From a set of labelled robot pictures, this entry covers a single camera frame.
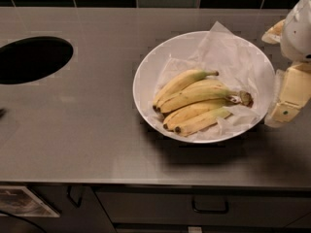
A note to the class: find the yellow banana bunch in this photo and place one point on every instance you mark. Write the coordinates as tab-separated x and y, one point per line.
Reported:
193	101

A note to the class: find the black round countertop hole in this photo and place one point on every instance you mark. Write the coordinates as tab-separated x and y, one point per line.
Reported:
31	59

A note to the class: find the black drawer handle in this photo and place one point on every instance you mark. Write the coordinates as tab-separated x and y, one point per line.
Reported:
209	205

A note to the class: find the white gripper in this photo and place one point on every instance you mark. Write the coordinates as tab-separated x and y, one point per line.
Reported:
297	33

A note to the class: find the white bowl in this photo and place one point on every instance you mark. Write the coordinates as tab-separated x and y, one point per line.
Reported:
152	68

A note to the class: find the grey drawer front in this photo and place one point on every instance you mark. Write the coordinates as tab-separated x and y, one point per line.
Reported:
161	207

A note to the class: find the black cabinet door handle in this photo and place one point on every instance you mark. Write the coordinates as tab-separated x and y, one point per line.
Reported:
75	195

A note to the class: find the white paper liner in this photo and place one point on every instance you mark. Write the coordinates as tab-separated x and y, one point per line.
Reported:
233	59

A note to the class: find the paper sheet on cabinet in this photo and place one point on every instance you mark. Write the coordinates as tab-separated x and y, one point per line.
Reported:
22	201

